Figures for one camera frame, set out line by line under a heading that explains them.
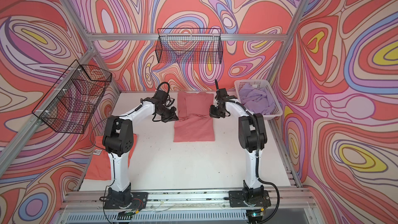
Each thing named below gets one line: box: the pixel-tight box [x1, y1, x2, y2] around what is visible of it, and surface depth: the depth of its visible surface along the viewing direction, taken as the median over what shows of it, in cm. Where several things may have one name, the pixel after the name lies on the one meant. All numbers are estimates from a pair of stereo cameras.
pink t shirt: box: [173, 91, 216, 143], surface depth 100 cm
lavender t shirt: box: [239, 83, 276, 116], surface depth 110 cm
